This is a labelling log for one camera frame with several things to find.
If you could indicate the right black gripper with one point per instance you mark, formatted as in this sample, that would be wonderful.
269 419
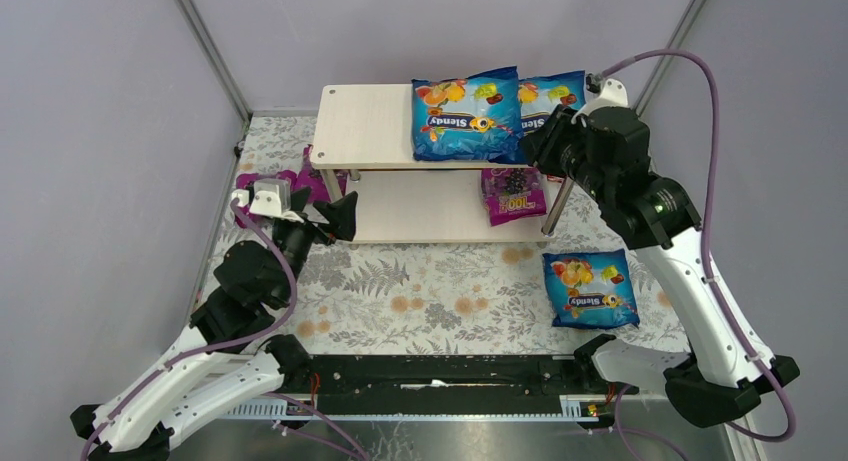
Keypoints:
553 144

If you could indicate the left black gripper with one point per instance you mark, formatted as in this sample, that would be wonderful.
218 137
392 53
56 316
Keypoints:
314 218

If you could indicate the blue Slendy bag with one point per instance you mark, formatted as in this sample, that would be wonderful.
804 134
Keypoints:
590 290
540 95
476 118

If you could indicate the purple candy bag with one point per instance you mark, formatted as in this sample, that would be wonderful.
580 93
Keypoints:
509 194
311 178
245 180

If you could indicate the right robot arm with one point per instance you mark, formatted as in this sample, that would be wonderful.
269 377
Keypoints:
728 368

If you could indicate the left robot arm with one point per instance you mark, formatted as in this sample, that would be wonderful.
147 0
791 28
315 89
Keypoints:
229 351

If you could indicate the white wooden two-tier shelf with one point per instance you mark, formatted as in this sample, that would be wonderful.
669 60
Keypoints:
363 143

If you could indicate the floral patterned table mat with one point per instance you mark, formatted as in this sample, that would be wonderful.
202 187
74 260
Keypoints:
442 299

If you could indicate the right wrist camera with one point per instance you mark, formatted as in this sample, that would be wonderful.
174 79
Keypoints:
607 92

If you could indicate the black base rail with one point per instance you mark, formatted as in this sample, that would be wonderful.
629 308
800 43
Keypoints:
539 374

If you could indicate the slotted cable duct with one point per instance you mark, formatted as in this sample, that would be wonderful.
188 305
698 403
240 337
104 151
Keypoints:
522 409

